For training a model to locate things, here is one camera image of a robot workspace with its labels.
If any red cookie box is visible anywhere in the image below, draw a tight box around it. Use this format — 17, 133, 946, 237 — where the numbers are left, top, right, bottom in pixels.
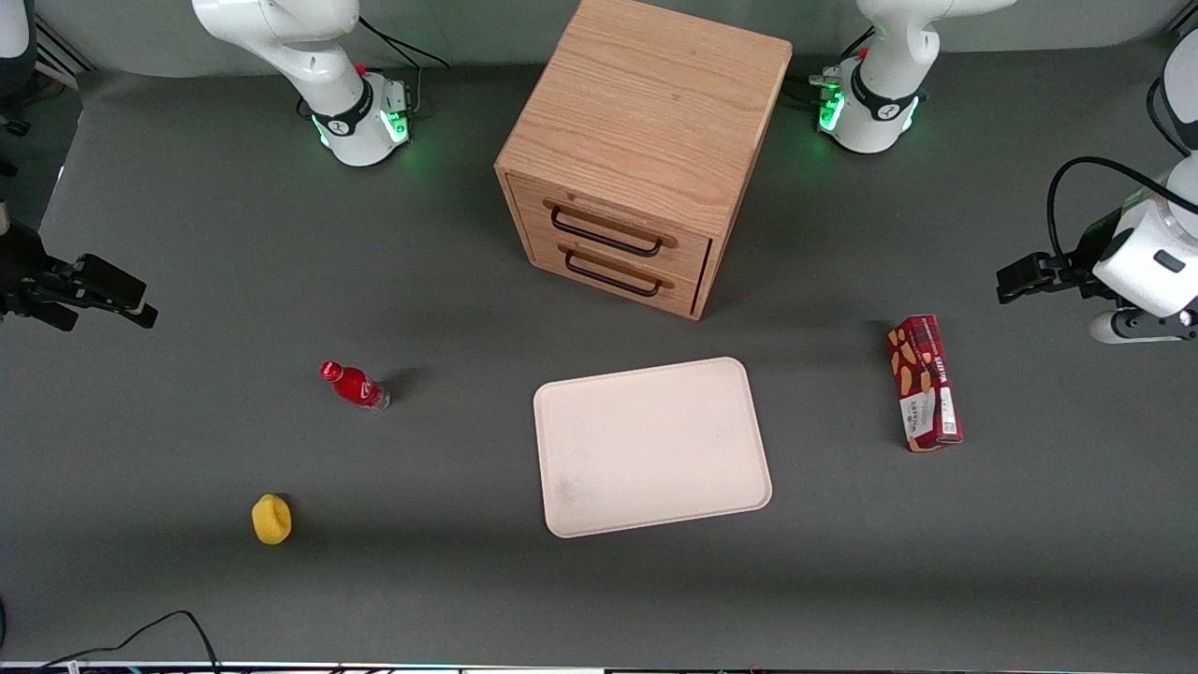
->
886, 314, 964, 453

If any small red bottle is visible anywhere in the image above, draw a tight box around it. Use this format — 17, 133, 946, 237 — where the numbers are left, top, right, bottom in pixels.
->
319, 360, 391, 413

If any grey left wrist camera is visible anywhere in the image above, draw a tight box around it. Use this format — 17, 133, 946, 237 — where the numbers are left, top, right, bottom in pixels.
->
1088, 307, 1198, 345

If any yellow toy fruit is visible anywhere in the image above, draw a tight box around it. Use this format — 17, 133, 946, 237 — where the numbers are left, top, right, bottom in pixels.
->
251, 493, 293, 546

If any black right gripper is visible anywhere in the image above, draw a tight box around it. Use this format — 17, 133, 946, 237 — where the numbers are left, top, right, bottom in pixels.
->
0, 219, 159, 332

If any wooden drawer cabinet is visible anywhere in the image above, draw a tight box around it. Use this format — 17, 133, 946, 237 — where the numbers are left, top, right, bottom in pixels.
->
494, 0, 794, 321

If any black right base cable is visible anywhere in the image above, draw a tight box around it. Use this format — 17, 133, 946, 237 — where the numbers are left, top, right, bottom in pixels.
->
358, 15, 451, 70

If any black cable on table edge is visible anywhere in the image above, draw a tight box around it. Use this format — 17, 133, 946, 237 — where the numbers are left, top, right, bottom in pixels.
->
37, 610, 222, 674

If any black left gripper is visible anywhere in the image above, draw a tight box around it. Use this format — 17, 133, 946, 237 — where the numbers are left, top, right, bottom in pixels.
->
996, 210, 1139, 306

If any beige plastic tray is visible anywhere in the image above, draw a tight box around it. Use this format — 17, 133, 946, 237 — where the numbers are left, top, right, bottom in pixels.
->
533, 357, 774, 539

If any black drawer handle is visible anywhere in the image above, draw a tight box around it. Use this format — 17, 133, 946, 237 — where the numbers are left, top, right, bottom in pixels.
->
550, 206, 665, 258
564, 245, 664, 299

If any wooden drawer front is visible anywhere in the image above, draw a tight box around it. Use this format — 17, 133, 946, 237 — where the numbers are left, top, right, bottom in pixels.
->
526, 232, 703, 315
505, 174, 714, 284

